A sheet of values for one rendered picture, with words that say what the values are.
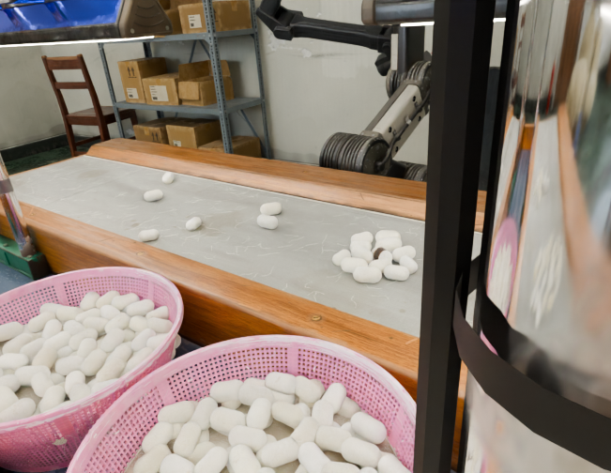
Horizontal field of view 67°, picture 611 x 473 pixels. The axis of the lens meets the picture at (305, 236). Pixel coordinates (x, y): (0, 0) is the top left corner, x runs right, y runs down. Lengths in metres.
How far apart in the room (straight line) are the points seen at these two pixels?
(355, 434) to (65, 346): 0.35
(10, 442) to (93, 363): 0.10
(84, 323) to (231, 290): 0.18
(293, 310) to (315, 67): 2.62
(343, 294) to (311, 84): 2.58
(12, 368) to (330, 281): 0.37
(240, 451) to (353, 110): 2.67
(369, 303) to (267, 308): 0.12
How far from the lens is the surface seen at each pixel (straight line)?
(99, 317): 0.61
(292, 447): 0.41
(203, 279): 0.59
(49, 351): 0.59
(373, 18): 0.45
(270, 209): 0.80
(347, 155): 1.05
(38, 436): 0.49
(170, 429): 0.45
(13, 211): 0.89
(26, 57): 5.30
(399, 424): 0.42
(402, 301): 0.56
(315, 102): 3.09
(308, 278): 0.61
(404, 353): 0.45
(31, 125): 5.29
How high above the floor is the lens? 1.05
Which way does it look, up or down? 26 degrees down
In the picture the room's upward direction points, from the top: 4 degrees counter-clockwise
